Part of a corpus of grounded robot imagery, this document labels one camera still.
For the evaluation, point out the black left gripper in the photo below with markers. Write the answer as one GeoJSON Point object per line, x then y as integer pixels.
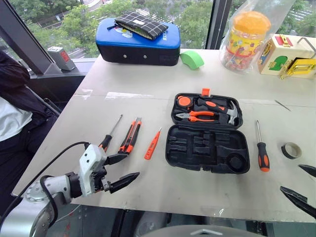
{"type": "Point", "coordinates": [102, 181]}

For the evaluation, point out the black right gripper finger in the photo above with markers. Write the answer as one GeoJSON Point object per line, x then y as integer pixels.
{"type": "Point", "coordinates": [308, 169]}
{"type": "Point", "coordinates": [298, 200]}

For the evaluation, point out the long thin-shaft screwdriver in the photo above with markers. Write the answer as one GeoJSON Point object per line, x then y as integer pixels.
{"type": "Point", "coordinates": [106, 140]}

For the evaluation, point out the orange black utility knife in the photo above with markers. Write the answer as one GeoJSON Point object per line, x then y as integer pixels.
{"type": "Point", "coordinates": [130, 135]}

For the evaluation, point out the orange voltage tester pen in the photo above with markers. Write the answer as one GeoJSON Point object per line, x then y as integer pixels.
{"type": "Point", "coordinates": [151, 148]}

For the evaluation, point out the orange black short screwdriver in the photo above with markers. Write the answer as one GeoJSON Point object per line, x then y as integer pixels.
{"type": "Point", "coordinates": [263, 158]}

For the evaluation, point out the black tool case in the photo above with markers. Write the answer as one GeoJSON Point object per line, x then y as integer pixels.
{"type": "Point", "coordinates": [197, 148]}

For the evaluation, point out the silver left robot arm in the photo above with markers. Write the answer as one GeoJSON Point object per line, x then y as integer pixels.
{"type": "Point", "coordinates": [24, 214]}

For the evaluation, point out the black electrical tape roll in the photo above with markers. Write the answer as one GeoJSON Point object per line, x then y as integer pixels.
{"type": "Point", "coordinates": [285, 151]}

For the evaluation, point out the orange black tape measure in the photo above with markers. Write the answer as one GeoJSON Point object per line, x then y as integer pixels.
{"type": "Point", "coordinates": [184, 101]}

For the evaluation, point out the grey rounded robot torso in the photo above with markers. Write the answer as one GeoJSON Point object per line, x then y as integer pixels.
{"type": "Point", "coordinates": [197, 232]}

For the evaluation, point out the black orange claw hammer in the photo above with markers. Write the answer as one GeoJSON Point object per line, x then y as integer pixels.
{"type": "Point", "coordinates": [209, 105]}

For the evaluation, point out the wooden latch box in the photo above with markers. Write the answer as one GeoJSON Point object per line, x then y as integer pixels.
{"type": "Point", "coordinates": [281, 51]}

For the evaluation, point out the blue and black case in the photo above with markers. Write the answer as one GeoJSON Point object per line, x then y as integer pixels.
{"type": "Point", "coordinates": [138, 49]}

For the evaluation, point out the grey box with red label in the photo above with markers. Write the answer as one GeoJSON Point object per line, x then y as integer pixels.
{"type": "Point", "coordinates": [59, 59]}

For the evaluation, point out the green tape roll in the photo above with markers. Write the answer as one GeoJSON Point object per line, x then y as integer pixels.
{"type": "Point", "coordinates": [192, 59]}

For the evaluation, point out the seated person in dark jacket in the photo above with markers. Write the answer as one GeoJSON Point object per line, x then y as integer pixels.
{"type": "Point", "coordinates": [12, 81]}

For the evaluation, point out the plastic jar with orange lid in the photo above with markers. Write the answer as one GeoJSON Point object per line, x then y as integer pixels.
{"type": "Point", "coordinates": [247, 37]}

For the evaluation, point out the black checked fabric pouch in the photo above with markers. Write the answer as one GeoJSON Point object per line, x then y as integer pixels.
{"type": "Point", "coordinates": [140, 22]}

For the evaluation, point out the clear plastic bag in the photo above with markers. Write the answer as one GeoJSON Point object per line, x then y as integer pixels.
{"type": "Point", "coordinates": [274, 10]}

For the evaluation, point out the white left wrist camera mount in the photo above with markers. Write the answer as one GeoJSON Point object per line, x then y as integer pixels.
{"type": "Point", "coordinates": [90, 163]}

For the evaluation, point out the dark window frame post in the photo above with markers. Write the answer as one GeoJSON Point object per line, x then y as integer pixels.
{"type": "Point", "coordinates": [217, 22]}
{"type": "Point", "coordinates": [24, 37]}

